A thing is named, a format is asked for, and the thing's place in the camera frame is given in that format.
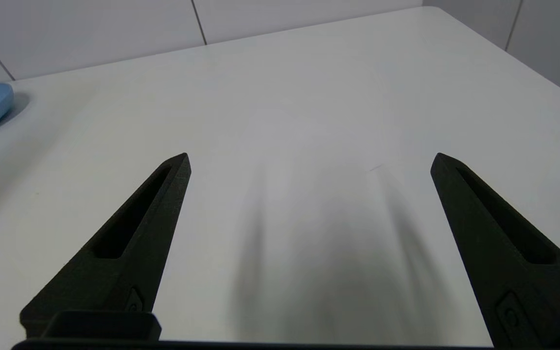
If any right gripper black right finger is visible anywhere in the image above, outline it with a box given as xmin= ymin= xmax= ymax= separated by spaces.
xmin=430 ymin=153 xmax=560 ymax=350

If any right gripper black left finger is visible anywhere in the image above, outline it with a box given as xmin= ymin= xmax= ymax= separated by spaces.
xmin=19 ymin=153 xmax=192 ymax=339

